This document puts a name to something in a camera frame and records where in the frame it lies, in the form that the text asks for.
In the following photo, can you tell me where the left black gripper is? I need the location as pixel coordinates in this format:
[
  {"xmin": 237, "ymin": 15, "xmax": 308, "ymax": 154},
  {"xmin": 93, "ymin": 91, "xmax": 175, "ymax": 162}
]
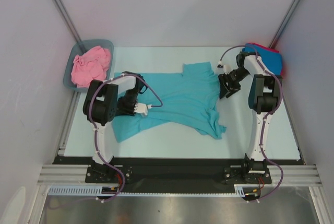
[{"xmin": 115, "ymin": 89, "xmax": 139, "ymax": 116}]

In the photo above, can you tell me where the teal t shirt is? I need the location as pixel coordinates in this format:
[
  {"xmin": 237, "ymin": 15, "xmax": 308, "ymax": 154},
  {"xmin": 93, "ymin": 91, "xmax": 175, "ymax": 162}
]
[{"xmin": 111, "ymin": 62, "xmax": 226, "ymax": 143}]

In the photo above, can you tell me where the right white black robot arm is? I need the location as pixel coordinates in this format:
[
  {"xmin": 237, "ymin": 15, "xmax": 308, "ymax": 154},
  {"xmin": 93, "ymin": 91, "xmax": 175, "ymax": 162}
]
[{"xmin": 218, "ymin": 52, "xmax": 283, "ymax": 183}]

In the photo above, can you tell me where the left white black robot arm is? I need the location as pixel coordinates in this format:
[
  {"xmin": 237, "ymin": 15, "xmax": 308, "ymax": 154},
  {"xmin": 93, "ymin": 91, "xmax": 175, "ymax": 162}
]
[{"xmin": 83, "ymin": 72, "xmax": 149, "ymax": 182}]

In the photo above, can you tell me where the blue folded t shirt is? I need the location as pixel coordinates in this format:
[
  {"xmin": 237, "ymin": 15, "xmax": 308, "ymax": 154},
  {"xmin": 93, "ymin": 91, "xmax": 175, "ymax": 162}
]
[{"xmin": 241, "ymin": 43, "xmax": 283, "ymax": 77}]

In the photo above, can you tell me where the pink crumpled t shirt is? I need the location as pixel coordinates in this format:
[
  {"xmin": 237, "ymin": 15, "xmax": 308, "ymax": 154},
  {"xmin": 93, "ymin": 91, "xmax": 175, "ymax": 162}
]
[{"xmin": 71, "ymin": 46, "xmax": 111, "ymax": 88}]

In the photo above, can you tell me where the grey plastic basket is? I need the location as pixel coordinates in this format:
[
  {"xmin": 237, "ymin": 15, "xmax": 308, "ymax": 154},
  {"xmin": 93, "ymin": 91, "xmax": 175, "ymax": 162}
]
[{"xmin": 63, "ymin": 39, "xmax": 114, "ymax": 93}]

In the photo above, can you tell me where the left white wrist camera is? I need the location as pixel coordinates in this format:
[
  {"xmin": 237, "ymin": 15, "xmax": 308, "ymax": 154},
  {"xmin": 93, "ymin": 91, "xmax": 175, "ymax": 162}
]
[{"xmin": 134, "ymin": 102, "xmax": 152, "ymax": 117}]

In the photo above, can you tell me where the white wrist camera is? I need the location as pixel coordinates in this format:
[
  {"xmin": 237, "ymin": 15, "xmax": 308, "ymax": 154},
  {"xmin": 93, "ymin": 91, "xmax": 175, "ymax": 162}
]
[
  {"xmin": 216, "ymin": 62, "xmax": 232, "ymax": 75},
  {"xmin": 134, "ymin": 102, "xmax": 152, "ymax": 117}
]

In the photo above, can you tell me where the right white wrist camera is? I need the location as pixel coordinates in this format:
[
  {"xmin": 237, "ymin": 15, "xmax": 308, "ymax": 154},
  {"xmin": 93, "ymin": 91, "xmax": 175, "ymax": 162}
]
[{"xmin": 216, "ymin": 62, "xmax": 232, "ymax": 75}]

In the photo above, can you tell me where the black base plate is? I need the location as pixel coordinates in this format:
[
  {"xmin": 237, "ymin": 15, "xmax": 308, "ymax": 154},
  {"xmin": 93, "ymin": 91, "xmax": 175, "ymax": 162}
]
[{"xmin": 52, "ymin": 156, "xmax": 304, "ymax": 193}]

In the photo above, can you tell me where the grey slotted cable duct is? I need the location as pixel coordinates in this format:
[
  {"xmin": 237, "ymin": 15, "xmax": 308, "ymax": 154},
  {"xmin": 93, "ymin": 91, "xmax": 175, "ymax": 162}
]
[{"xmin": 48, "ymin": 185, "xmax": 259, "ymax": 197}]

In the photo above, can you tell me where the aluminium frame rail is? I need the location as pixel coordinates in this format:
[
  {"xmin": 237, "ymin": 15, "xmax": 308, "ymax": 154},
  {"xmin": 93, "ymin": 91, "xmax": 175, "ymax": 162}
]
[{"xmin": 37, "ymin": 164, "xmax": 322, "ymax": 187}]

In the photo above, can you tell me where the right corner aluminium post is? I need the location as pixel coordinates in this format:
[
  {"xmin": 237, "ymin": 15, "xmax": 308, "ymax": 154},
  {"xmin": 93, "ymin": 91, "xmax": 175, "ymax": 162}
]
[{"xmin": 269, "ymin": 0, "xmax": 302, "ymax": 49}]

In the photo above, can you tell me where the corner aluminium post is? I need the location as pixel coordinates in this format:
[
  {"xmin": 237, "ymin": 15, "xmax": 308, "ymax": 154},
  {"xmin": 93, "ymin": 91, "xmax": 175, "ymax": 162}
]
[
  {"xmin": 269, "ymin": 0, "xmax": 302, "ymax": 49},
  {"xmin": 52, "ymin": 0, "xmax": 81, "ymax": 42}
]

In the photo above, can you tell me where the left corner aluminium post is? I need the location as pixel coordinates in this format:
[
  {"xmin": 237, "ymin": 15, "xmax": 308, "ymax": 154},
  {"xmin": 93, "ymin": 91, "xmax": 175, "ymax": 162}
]
[{"xmin": 52, "ymin": 0, "xmax": 81, "ymax": 42}]

